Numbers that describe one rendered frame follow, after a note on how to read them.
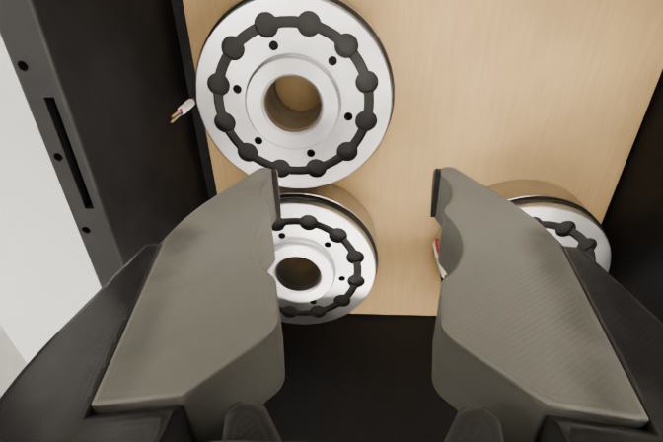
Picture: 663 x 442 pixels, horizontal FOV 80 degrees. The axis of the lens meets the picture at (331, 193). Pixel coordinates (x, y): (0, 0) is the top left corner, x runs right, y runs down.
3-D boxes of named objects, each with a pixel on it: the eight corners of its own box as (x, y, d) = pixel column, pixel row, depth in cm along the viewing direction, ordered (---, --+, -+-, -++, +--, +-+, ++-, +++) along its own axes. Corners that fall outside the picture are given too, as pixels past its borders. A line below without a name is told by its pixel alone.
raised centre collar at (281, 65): (240, 53, 19) (236, 55, 19) (340, 50, 19) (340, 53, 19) (252, 146, 22) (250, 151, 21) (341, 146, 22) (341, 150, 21)
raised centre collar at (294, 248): (256, 239, 25) (254, 246, 24) (333, 238, 25) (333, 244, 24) (266, 297, 27) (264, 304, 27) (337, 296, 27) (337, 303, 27)
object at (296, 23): (180, -6, 19) (175, -5, 18) (397, -12, 18) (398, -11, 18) (216, 184, 24) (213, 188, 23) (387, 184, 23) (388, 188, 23)
